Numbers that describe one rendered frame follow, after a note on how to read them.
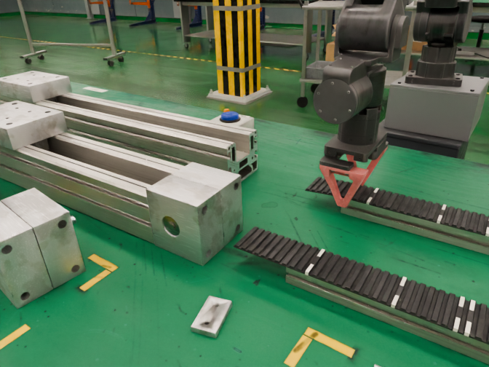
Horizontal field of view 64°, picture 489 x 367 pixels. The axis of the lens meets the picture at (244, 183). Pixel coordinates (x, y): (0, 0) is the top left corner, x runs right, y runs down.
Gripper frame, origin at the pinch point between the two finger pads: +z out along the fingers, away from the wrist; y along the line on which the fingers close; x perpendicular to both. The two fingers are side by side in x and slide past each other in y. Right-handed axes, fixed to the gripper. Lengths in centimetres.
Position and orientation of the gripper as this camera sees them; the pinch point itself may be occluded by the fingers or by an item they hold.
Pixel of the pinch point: (351, 191)
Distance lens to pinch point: 65.8
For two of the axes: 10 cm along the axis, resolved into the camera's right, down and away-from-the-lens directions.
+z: 0.3, 8.8, 4.7
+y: -5.4, 4.1, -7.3
